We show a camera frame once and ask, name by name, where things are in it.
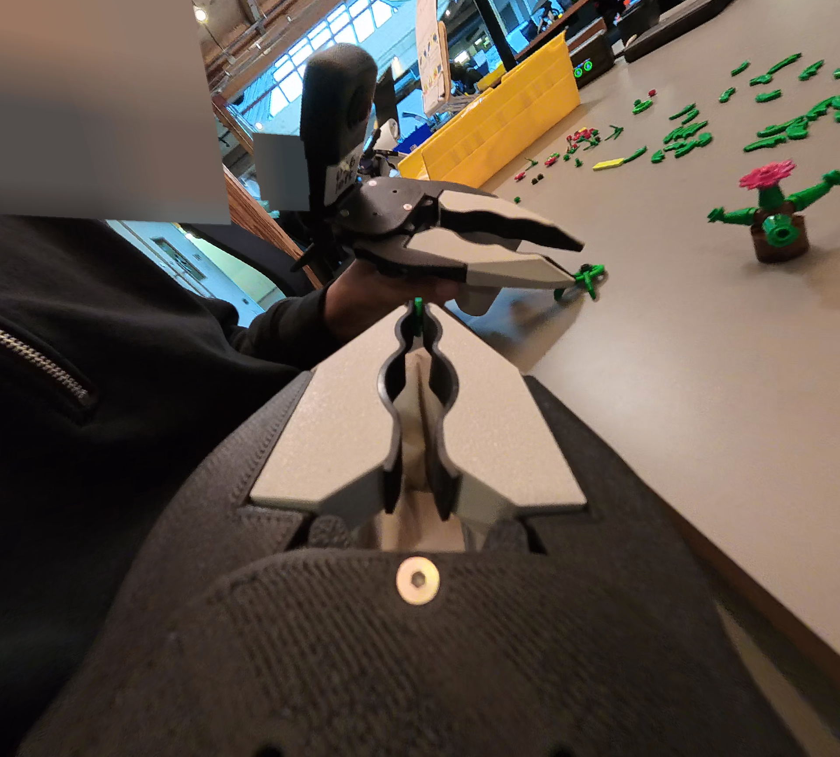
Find person's left hand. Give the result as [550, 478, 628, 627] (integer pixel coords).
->
[325, 259, 462, 341]

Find cardboard sign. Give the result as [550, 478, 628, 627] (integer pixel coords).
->
[415, 0, 454, 118]

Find person's left forearm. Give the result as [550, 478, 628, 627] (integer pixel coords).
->
[230, 287, 329, 371]

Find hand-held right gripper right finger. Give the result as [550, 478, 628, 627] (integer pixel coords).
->
[422, 303, 587, 549]

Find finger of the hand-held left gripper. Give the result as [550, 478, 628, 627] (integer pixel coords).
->
[403, 227, 578, 293]
[436, 187, 585, 252]

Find scattered green leaf pieces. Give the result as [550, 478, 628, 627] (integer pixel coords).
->
[633, 51, 840, 165]

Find wooden ceiling beam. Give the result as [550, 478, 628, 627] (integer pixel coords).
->
[213, 94, 322, 288]

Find black power bank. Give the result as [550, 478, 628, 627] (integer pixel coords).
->
[623, 0, 739, 63]

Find stacked yellow plastic bins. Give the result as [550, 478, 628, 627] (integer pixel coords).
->
[397, 32, 581, 190]

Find black charger with green lights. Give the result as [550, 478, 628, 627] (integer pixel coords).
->
[567, 32, 616, 90]

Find pile of small flower pieces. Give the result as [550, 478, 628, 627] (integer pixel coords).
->
[514, 126, 624, 187]

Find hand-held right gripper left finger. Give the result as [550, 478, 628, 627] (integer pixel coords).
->
[249, 304, 419, 536]

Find person's black jacket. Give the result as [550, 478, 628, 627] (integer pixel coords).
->
[0, 215, 311, 757]

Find green wheel stem piece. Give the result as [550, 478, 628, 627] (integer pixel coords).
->
[554, 263, 606, 303]

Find small brick flower plant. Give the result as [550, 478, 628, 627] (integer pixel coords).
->
[707, 160, 840, 264]

